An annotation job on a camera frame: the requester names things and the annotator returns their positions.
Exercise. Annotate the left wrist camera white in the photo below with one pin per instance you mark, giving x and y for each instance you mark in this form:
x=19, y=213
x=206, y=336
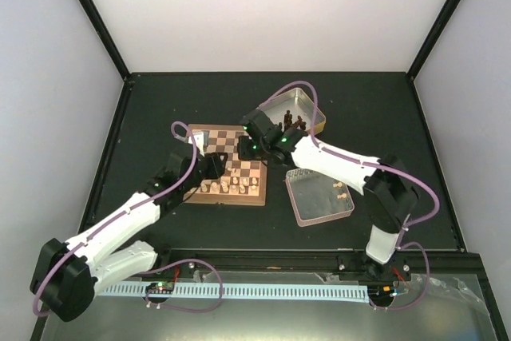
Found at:
x=200, y=139

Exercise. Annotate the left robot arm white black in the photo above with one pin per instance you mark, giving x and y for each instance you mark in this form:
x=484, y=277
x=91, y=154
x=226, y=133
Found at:
x=69, y=274

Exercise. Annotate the left black frame post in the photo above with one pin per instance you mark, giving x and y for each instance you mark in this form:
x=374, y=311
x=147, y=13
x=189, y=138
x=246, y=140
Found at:
x=106, y=39

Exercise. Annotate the black frame post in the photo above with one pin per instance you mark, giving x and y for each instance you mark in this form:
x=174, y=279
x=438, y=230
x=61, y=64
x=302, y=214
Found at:
x=106, y=39
x=435, y=32

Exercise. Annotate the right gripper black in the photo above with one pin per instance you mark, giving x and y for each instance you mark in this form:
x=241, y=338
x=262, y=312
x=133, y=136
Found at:
x=243, y=153

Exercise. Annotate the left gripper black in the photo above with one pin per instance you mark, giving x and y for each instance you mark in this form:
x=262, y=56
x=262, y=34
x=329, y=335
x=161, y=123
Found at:
x=216, y=167

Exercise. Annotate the right black frame post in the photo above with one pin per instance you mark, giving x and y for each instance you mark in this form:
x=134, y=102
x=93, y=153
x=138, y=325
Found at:
x=435, y=32

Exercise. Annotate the gold tin box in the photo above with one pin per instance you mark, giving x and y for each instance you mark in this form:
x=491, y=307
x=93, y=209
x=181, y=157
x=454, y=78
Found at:
x=296, y=100

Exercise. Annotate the small circuit board left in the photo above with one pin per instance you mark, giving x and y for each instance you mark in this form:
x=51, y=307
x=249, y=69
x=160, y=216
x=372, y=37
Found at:
x=165, y=288

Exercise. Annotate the pile of dark chess pieces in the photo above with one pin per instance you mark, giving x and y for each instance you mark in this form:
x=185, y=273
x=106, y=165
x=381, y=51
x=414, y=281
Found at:
x=290, y=122

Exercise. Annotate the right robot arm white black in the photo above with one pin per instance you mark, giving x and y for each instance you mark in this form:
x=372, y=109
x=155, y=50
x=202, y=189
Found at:
x=390, y=196

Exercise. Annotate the wooden chess board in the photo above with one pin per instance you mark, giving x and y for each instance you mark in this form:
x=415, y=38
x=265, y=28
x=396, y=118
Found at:
x=224, y=139

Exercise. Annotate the white slotted cable duct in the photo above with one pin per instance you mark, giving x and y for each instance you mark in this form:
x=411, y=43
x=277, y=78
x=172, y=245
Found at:
x=303, y=292

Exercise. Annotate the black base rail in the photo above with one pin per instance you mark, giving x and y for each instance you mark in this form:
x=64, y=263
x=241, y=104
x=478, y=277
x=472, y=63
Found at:
x=353, y=263

